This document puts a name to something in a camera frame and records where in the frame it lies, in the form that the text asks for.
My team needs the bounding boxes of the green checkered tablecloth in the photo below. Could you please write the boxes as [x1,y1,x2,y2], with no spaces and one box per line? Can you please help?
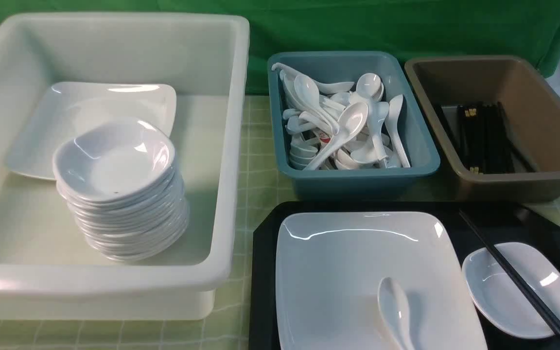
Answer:
[0,95,560,350]

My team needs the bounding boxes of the black chopstick gold tip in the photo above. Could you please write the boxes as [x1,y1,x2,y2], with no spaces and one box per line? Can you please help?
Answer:
[458,210,560,339]

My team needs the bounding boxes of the large white square plate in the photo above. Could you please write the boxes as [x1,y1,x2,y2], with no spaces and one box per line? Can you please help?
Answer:
[275,212,488,350]

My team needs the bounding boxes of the white square plate in tub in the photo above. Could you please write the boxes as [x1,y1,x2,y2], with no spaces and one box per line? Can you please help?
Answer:
[6,82,177,181]

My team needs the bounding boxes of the bundle of black chopsticks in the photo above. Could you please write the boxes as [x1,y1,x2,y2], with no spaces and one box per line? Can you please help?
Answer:
[433,102,537,175]

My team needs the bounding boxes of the white spoon front centre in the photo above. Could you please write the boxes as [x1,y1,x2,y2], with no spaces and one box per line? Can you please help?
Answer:
[304,102,368,171]

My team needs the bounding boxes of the green backdrop cloth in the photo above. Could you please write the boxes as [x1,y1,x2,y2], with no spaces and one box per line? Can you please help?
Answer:
[0,0,560,95]

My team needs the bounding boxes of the teal plastic bin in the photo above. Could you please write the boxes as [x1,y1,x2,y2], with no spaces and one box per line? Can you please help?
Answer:
[267,51,440,201]

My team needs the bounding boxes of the black serving tray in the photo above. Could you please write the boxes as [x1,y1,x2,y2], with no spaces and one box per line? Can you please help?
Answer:
[248,201,560,350]

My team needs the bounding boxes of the white spoon top round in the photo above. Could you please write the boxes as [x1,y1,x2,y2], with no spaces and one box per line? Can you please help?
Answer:
[356,72,385,102]

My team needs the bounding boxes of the stack of white small dishes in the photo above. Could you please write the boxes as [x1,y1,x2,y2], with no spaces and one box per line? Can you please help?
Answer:
[52,118,191,262]

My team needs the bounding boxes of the large white plastic tub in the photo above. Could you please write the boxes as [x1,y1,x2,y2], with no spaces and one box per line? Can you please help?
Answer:
[0,13,249,320]

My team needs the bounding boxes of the small white sauce dish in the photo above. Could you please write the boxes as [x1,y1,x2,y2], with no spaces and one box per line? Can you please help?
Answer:
[462,242,560,339]

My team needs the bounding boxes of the white spoon right side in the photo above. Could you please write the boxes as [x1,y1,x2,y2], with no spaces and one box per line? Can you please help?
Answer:
[385,94,411,168]

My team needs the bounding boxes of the white spoon upper left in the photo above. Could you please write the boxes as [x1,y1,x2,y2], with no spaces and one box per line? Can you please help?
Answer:
[294,73,339,134]

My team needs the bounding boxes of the white ceramic soup spoon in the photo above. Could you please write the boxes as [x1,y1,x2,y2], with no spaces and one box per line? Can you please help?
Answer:
[377,277,415,350]

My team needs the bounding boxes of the brown plastic bin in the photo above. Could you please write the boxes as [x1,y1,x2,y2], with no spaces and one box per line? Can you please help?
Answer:
[404,55,560,202]

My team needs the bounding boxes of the white spoon long handle back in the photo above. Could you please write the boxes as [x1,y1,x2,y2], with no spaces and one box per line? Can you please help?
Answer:
[271,63,355,95]

